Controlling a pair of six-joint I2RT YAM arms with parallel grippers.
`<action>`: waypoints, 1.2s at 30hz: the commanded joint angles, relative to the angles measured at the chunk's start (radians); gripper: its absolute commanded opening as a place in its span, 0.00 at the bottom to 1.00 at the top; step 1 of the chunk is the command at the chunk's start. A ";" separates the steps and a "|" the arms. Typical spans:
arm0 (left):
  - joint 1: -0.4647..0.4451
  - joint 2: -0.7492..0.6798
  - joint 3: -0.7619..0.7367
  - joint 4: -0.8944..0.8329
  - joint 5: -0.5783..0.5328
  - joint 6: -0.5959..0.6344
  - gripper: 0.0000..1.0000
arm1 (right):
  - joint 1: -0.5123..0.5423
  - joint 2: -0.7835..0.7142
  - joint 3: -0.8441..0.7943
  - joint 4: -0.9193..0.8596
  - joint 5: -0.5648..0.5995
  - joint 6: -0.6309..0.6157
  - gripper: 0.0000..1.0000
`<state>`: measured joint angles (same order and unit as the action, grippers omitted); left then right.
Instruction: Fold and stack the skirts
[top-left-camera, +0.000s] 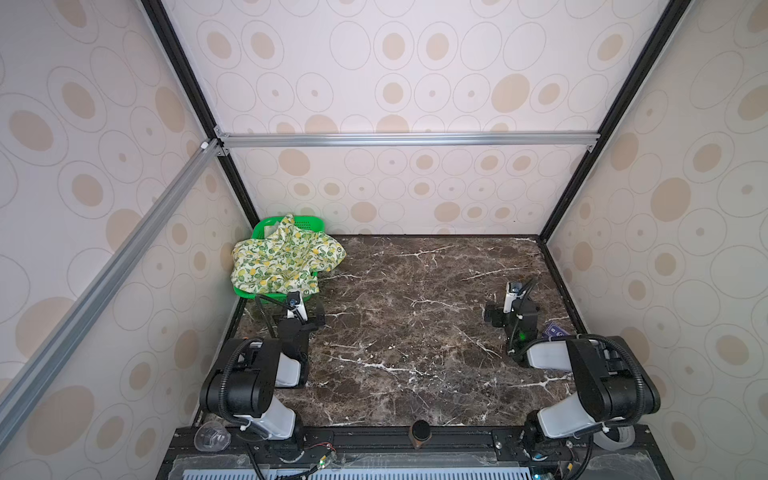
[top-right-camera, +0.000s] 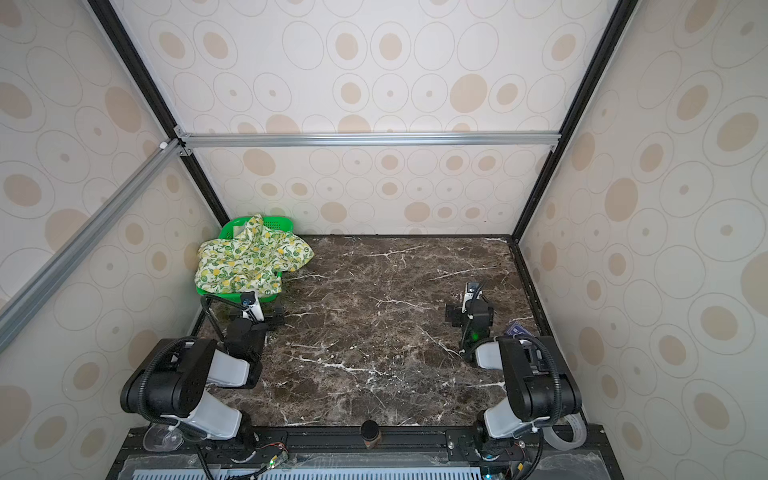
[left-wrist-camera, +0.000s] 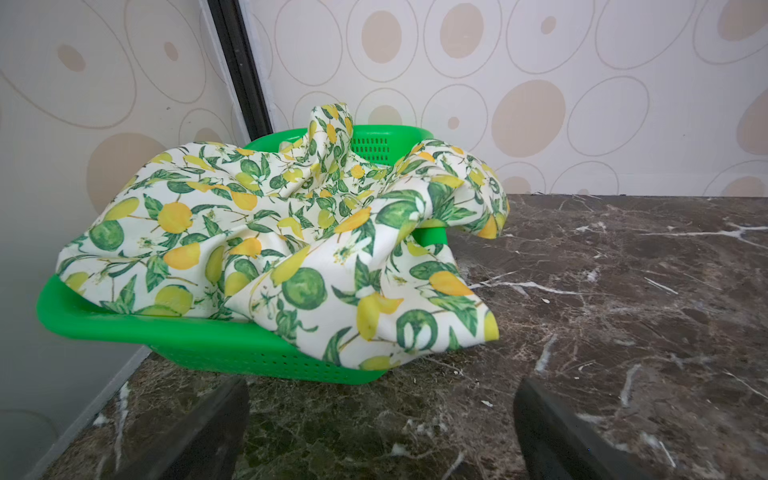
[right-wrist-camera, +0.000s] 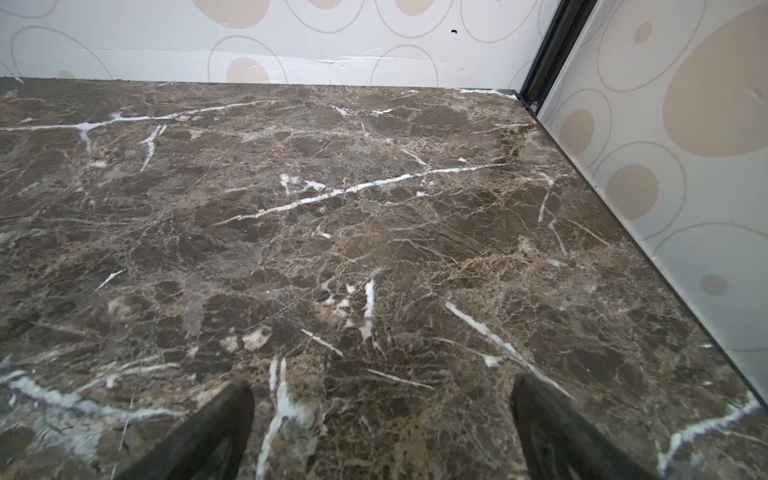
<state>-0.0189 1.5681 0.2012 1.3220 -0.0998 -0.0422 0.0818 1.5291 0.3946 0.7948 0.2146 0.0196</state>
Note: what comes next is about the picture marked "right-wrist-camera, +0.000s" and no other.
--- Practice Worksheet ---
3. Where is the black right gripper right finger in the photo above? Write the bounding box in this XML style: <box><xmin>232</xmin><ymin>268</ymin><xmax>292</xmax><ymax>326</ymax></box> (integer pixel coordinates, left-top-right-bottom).
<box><xmin>510</xmin><ymin>375</ymin><xmax>657</xmax><ymax>480</ymax></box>

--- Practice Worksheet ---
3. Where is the black corner frame post right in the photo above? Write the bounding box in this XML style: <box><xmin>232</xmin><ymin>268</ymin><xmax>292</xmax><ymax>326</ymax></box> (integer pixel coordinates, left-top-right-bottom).
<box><xmin>518</xmin><ymin>0</ymin><xmax>597</xmax><ymax>116</ymax></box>

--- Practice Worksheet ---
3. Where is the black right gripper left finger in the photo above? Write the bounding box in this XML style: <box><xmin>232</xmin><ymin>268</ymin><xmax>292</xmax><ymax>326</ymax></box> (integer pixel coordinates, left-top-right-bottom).
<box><xmin>117</xmin><ymin>380</ymin><xmax>255</xmax><ymax>479</ymax></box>

